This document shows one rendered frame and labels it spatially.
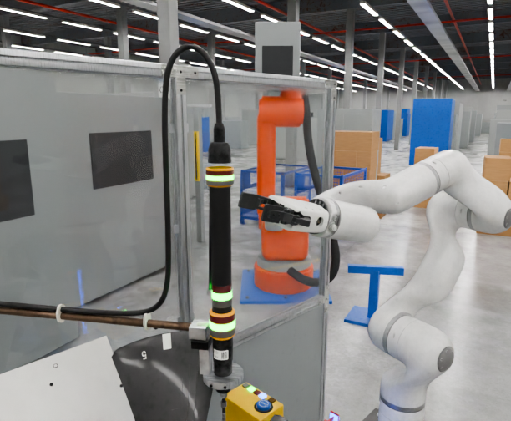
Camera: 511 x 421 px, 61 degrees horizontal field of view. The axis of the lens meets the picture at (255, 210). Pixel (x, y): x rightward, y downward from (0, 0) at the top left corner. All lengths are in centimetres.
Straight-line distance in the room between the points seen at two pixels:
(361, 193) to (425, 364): 44
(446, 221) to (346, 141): 741
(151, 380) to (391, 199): 65
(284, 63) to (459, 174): 346
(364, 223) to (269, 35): 369
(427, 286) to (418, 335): 13
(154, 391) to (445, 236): 83
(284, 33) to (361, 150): 443
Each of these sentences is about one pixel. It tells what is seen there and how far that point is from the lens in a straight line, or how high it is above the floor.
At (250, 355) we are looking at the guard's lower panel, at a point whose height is 88.
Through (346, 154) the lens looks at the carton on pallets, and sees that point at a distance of 865.
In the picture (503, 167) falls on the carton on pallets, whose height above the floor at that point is 109.
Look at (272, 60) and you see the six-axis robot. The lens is 450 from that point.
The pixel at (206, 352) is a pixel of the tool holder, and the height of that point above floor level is 150.
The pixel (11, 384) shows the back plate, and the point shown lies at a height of 134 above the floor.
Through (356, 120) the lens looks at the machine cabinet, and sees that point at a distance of 1120.
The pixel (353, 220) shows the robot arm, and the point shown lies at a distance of 95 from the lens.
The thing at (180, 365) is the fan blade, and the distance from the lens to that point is 94.
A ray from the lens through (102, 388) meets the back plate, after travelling 114.
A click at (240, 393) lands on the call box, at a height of 107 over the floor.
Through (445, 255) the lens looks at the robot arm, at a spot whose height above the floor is 153.
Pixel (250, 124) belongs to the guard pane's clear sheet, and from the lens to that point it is 173.
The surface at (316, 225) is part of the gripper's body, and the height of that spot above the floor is 168.
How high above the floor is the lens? 189
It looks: 12 degrees down
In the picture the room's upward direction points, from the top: straight up
